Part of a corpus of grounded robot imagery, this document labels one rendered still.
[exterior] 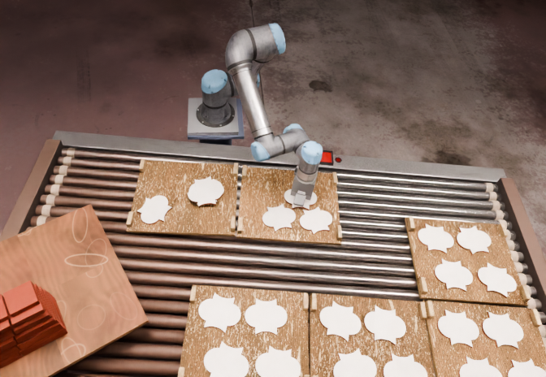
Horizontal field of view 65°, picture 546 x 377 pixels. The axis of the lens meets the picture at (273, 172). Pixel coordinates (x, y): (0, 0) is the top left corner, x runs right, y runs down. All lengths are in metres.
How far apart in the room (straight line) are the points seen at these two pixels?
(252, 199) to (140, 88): 2.11
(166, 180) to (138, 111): 1.71
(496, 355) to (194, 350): 1.02
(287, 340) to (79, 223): 0.82
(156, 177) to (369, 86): 2.51
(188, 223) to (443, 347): 1.02
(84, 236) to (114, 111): 2.01
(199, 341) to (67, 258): 0.52
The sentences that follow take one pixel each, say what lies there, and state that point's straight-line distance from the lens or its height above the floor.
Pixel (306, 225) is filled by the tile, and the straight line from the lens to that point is 1.73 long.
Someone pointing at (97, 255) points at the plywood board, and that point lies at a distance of 1.59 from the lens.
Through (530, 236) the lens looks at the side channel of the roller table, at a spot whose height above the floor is 0.95.
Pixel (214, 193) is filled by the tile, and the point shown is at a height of 0.97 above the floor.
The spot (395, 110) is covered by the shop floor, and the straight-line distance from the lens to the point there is 3.79.
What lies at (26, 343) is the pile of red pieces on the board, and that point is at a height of 1.11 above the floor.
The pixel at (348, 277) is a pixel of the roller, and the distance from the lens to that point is 1.69.
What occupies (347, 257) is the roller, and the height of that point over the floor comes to 0.91.
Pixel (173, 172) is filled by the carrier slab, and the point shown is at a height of 0.94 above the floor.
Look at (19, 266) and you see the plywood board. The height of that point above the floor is 1.04.
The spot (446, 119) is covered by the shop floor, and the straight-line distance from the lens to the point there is 3.92.
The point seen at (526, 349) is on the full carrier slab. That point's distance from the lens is 1.84.
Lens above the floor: 2.40
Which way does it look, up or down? 51 degrees down
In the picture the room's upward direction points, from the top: 9 degrees clockwise
